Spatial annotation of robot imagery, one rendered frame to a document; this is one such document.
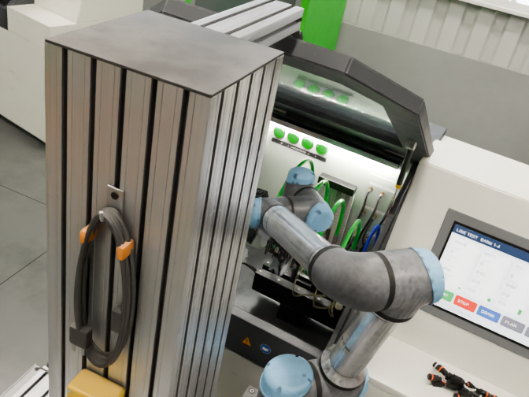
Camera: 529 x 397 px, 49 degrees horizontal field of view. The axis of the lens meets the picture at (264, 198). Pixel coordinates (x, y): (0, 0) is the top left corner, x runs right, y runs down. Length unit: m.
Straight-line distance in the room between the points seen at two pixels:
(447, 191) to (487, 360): 0.55
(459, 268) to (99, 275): 1.27
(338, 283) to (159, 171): 0.47
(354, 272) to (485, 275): 0.88
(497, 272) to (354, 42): 4.20
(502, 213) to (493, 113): 3.99
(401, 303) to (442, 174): 0.79
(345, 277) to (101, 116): 0.55
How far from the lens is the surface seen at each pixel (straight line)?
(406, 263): 1.15
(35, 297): 3.45
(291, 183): 1.54
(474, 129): 5.90
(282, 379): 1.41
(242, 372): 2.14
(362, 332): 1.30
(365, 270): 1.11
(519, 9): 5.63
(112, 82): 0.78
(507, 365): 2.04
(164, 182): 0.79
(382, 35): 5.80
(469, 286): 1.95
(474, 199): 1.89
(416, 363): 2.00
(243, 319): 1.99
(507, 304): 1.96
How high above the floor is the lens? 2.29
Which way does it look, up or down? 31 degrees down
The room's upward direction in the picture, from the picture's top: 12 degrees clockwise
